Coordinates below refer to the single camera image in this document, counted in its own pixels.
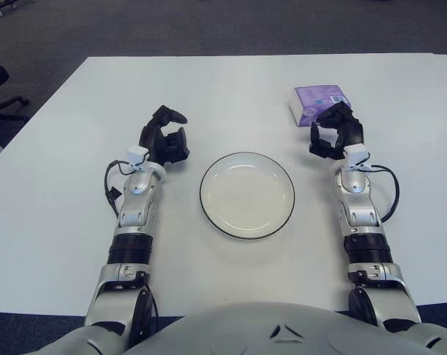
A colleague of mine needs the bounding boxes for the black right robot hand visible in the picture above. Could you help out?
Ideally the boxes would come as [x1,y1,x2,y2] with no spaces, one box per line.
[308,100,365,161]

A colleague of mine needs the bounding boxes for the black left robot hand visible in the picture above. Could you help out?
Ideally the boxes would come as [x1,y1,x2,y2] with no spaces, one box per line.
[139,105,191,166]

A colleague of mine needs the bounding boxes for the purple tissue paper pack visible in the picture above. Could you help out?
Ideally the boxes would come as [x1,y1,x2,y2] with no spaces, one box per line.
[287,84,354,129]

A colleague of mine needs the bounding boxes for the white plate with black rim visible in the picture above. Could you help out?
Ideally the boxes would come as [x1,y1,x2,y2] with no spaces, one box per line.
[199,152,296,242]

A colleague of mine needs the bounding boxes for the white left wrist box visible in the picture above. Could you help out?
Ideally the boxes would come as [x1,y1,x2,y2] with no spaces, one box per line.
[126,146,151,169]

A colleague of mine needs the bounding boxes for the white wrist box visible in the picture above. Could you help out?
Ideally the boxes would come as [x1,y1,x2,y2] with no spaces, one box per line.
[344,144,372,169]
[126,146,151,169]

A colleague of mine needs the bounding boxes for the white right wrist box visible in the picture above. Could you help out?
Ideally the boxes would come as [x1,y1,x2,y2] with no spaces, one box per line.
[344,144,372,169]

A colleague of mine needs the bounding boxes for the grey robot torso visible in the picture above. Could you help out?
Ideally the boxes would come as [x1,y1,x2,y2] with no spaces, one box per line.
[0,301,447,355]

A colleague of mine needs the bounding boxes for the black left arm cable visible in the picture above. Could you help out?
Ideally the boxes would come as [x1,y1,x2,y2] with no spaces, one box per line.
[103,159,136,219]

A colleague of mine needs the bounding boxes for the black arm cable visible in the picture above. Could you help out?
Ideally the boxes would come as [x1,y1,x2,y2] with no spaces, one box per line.
[366,164,400,223]
[103,159,136,219]

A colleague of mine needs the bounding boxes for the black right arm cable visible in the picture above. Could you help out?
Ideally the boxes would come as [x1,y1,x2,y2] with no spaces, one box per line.
[366,164,400,223]

